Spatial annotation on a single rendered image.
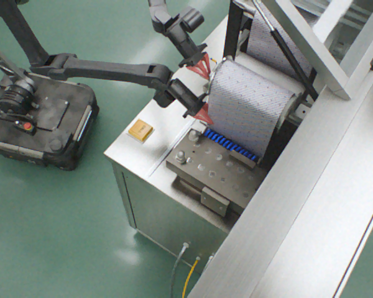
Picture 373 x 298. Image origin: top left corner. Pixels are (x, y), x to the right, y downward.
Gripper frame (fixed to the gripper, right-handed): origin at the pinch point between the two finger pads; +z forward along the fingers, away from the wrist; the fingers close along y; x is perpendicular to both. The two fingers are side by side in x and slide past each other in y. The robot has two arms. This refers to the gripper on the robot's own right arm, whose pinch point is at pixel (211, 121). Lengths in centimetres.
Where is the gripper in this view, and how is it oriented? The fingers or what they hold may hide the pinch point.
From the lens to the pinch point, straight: 151.8
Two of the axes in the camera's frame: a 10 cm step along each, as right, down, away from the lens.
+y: -5.6, 7.2, -4.1
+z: 7.2, 6.7, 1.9
